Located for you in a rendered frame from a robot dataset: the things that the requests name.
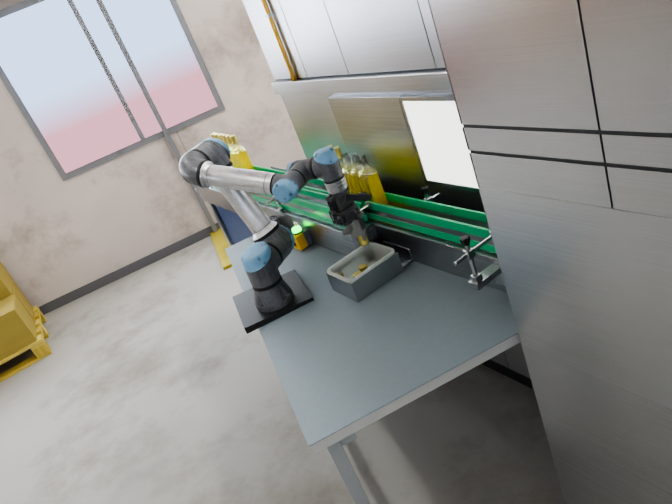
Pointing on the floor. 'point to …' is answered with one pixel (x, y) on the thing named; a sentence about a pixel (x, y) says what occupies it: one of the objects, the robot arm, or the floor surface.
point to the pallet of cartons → (19, 327)
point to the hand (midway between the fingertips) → (361, 235)
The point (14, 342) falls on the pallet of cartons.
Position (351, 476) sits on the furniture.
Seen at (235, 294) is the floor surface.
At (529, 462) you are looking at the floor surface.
